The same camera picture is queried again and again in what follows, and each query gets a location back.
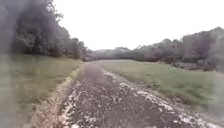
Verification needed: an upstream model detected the wood of dark trees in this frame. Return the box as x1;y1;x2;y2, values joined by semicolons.
0;0;93;62

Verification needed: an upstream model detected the row of trees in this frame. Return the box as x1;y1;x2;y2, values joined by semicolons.
87;26;224;73

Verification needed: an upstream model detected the dark gravel dirt track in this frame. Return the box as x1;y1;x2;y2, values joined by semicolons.
53;60;224;128

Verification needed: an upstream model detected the grass field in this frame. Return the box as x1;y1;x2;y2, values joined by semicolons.
97;59;224;116

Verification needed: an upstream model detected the grass verge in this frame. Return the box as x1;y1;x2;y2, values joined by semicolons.
0;54;85;128

